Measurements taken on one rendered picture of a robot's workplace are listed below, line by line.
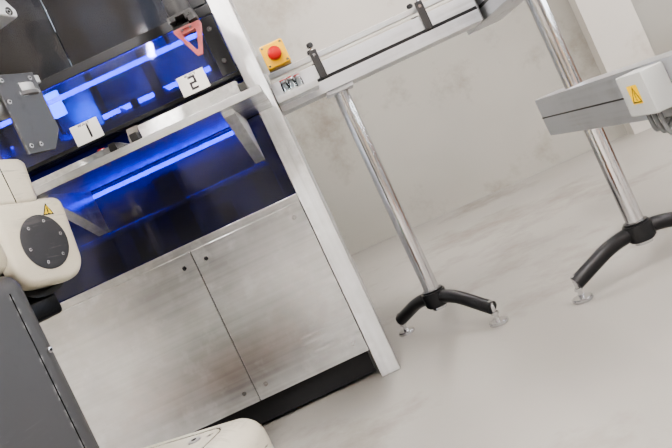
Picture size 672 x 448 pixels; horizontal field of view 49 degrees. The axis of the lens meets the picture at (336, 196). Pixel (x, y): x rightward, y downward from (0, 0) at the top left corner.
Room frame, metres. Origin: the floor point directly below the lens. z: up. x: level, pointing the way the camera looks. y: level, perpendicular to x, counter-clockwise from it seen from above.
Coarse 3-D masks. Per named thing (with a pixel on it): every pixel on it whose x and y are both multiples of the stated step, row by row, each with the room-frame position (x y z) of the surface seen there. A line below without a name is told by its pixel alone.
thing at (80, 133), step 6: (90, 120) 2.15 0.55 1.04; (96, 120) 2.15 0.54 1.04; (78, 126) 2.15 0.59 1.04; (84, 126) 2.15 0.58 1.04; (90, 126) 2.15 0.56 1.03; (96, 126) 2.15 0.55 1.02; (72, 132) 2.15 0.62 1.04; (78, 132) 2.15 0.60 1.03; (84, 132) 2.15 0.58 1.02; (96, 132) 2.15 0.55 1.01; (102, 132) 2.15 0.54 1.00; (78, 138) 2.15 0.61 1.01; (84, 138) 2.15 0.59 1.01; (90, 138) 2.15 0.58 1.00; (96, 138) 2.15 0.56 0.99; (78, 144) 2.15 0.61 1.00
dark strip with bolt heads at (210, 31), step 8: (192, 0) 2.16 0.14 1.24; (200, 0) 2.16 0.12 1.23; (192, 8) 2.16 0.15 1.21; (208, 16) 2.16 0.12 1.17; (208, 24) 2.16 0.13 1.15; (208, 32) 2.16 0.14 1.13; (216, 32) 2.16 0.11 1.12; (208, 40) 2.16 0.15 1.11; (216, 40) 2.16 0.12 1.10; (216, 48) 2.16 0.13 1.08; (224, 48) 2.16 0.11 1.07; (216, 56) 2.16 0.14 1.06; (224, 56) 2.16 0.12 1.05; (224, 64) 2.16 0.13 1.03; (232, 64) 2.16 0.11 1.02; (224, 72) 2.16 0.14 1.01
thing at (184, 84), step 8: (192, 72) 2.15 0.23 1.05; (200, 72) 2.15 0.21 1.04; (176, 80) 2.15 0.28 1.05; (184, 80) 2.15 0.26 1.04; (192, 80) 2.15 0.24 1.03; (200, 80) 2.15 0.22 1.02; (208, 80) 2.16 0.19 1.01; (184, 88) 2.15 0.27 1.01; (200, 88) 2.15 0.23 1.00; (184, 96) 2.15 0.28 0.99
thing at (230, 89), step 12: (228, 84) 1.78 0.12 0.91; (204, 96) 1.78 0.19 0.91; (216, 96) 1.78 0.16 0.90; (228, 96) 1.78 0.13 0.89; (180, 108) 1.78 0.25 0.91; (192, 108) 1.78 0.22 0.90; (204, 108) 1.78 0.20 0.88; (156, 120) 1.78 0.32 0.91; (168, 120) 1.78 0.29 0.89; (144, 132) 1.78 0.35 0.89
